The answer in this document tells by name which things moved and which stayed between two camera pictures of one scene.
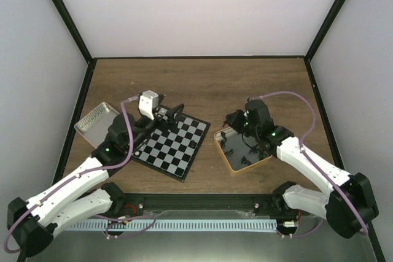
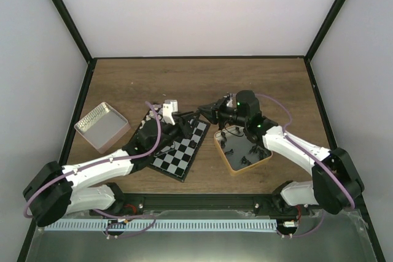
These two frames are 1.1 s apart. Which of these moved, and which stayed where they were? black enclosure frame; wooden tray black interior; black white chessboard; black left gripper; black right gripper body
Moved: black right gripper body; black left gripper
Stayed: black white chessboard; wooden tray black interior; black enclosure frame
